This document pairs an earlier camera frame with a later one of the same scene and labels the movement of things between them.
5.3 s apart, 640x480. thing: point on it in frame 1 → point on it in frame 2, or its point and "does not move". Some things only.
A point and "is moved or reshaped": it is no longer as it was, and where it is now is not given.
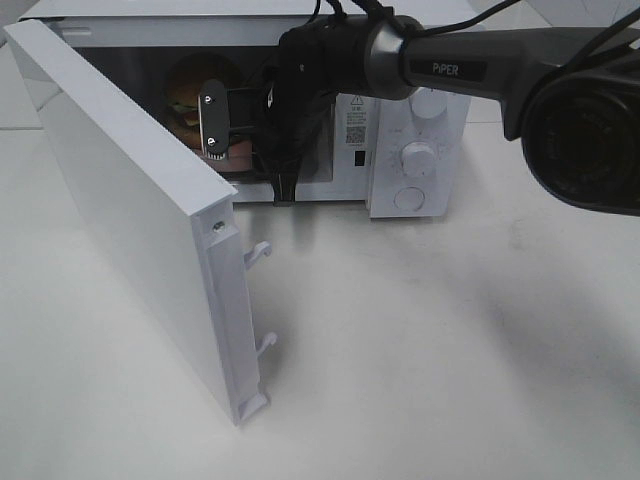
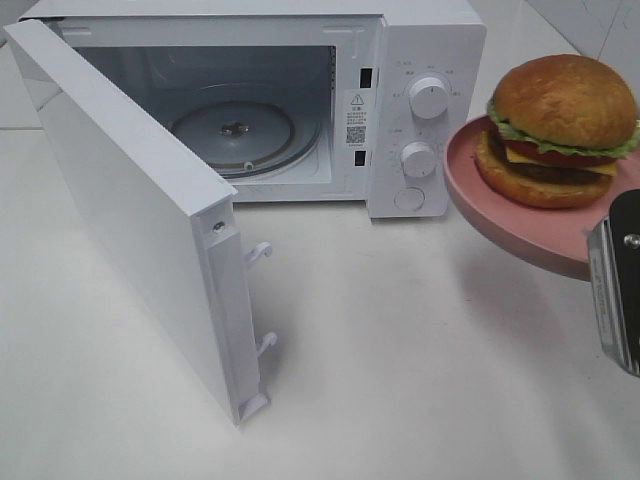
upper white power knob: [428, 103] does not move
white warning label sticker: [357, 121] does not move
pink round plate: [239, 158] → [554, 237]
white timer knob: [418, 159] does not move
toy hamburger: [183, 111] is moved or reshaped
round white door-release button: [409, 198] does not move
